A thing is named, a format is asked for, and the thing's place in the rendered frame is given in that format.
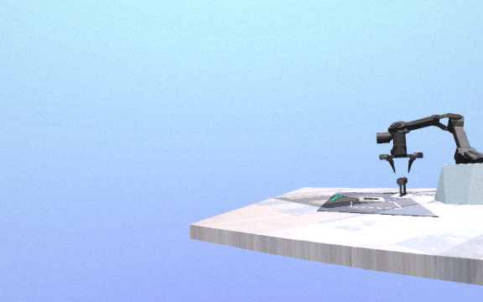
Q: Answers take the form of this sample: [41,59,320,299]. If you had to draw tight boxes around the white square tile with grey centre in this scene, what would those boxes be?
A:
[359,197,385,202]

